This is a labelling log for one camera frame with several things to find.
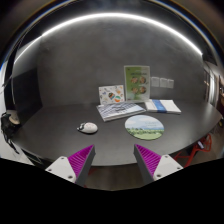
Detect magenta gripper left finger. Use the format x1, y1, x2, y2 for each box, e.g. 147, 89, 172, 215
46, 145, 95, 187

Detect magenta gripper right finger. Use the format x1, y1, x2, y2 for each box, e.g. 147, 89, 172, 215
134, 144, 182, 185

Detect round landscape mouse pad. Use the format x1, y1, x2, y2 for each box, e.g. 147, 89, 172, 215
125, 115, 164, 140

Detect white computer mouse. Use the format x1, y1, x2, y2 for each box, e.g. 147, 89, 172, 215
77, 122, 98, 134

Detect white blue booklet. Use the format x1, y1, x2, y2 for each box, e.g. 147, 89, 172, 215
145, 99, 181, 114

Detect grey striped magazine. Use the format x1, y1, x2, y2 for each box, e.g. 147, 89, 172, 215
97, 102, 145, 122

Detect black bag with hat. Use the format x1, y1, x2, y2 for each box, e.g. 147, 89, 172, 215
1, 112, 20, 153

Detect white colourful upright card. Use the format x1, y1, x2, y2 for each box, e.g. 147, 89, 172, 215
99, 85, 125, 105

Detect green upright food poster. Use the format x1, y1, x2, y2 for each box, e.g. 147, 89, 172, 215
124, 65, 150, 102

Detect red chair frame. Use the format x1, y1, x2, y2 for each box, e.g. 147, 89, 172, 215
174, 134, 212, 167

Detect dark wall monitor panel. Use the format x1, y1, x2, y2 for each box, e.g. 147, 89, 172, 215
12, 69, 42, 125

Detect white wall switch plates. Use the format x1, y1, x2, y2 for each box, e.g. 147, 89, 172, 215
151, 77, 174, 89

